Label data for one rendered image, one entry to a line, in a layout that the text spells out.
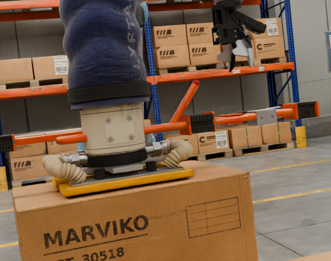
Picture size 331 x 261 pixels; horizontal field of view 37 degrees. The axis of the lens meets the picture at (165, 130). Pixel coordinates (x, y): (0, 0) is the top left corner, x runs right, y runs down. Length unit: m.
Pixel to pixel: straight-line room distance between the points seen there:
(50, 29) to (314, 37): 5.63
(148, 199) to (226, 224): 0.23
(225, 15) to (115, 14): 0.36
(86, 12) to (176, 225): 0.58
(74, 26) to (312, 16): 10.42
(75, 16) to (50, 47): 8.53
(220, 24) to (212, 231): 0.59
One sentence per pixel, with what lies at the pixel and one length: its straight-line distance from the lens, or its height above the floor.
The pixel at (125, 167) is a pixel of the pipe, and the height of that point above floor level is 1.00.
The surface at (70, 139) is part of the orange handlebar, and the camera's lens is 1.34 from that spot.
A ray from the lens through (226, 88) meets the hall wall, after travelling 10.52.
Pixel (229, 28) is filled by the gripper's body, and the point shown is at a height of 1.34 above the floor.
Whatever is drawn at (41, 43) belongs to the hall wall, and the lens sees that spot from 9.87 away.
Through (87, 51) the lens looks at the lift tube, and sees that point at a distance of 1.30.
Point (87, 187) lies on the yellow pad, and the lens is 1.24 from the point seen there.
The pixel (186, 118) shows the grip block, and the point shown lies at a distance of 1.42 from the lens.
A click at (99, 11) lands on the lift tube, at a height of 1.40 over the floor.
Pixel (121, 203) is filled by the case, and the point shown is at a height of 0.92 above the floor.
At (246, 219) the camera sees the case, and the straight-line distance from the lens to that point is 1.36.
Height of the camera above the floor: 1.15
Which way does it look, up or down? 3 degrees down
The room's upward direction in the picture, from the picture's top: 6 degrees counter-clockwise
